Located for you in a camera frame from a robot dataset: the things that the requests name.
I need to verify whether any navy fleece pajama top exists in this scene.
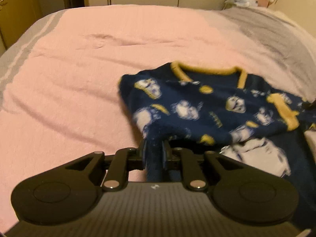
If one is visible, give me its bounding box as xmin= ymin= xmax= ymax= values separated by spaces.
xmin=119 ymin=62 xmax=315 ymax=229

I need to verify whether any pink grey striped bedspread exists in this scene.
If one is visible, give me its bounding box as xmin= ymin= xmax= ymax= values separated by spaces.
xmin=1 ymin=5 xmax=315 ymax=232

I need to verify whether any dark wooden door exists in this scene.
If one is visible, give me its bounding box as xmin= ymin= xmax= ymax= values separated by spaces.
xmin=1 ymin=0 xmax=85 ymax=50

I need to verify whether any pink box on shelf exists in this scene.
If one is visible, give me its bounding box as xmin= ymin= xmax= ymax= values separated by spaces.
xmin=257 ymin=0 xmax=275 ymax=8

